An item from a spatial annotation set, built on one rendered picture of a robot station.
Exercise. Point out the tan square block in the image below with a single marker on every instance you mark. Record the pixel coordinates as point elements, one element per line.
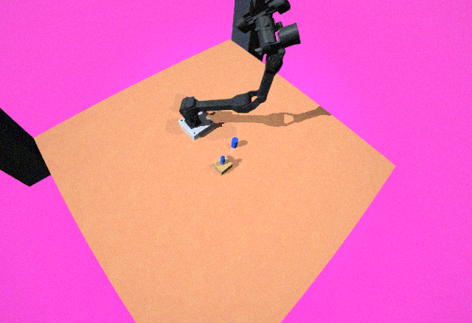
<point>222,168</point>

